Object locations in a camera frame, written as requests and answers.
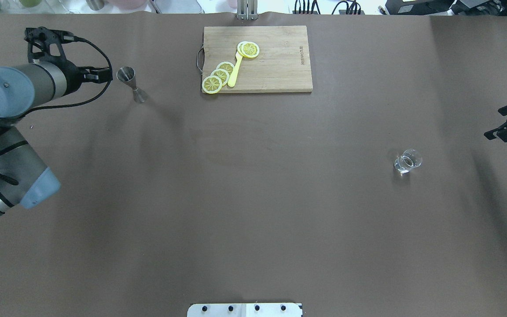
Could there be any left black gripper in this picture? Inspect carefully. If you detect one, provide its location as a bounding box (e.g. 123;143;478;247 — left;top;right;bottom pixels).
61;60;112;94

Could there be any steel double jigger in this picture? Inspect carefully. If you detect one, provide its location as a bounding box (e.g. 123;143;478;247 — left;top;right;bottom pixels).
116;66;148;103

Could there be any clear glass measuring cup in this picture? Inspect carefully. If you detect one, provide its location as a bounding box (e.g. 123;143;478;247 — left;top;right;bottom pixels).
393;149;423;174

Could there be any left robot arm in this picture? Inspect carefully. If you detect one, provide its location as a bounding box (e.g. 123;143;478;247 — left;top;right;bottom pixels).
0;60;112;217

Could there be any lemon slice at board corner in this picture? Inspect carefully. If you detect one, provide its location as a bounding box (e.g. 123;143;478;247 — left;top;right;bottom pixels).
202;75;224;94

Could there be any lemon slice in row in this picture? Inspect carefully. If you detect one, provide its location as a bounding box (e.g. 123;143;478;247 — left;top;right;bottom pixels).
217;61;234;75
211;68;231;86

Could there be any lemon slice on knife end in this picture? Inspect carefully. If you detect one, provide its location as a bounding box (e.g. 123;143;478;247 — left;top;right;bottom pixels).
237;41;260;59

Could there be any bamboo cutting board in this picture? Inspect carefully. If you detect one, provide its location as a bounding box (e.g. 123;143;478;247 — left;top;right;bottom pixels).
202;26;312;94

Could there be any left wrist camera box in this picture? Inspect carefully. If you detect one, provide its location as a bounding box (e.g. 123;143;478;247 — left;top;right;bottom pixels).
24;26;76;64

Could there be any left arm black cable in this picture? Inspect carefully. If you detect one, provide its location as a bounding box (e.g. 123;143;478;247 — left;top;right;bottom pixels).
0;38;114;185

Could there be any aluminium frame post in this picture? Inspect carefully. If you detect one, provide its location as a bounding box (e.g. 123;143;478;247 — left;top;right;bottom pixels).
237;0;259;21

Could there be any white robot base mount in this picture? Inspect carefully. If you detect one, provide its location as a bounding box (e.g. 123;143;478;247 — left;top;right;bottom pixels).
187;302;304;317

